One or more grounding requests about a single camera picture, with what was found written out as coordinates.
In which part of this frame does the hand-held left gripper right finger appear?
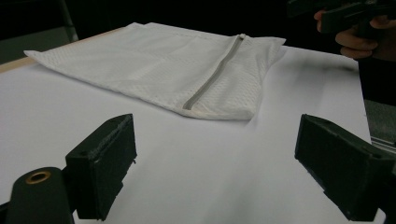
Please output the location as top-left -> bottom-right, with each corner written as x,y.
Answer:
294,113 -> 396,222

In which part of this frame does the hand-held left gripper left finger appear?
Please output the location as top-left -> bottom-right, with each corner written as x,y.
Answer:
64,113 -> 138,222

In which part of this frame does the white mesh laundry bag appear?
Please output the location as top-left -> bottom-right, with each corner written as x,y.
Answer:
23,21 -> 288,121

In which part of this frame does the white table board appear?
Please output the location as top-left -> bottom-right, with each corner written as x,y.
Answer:
0,45 -> 387,224

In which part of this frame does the aluminium frame rail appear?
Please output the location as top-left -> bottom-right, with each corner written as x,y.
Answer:
369,135 -> 396,154

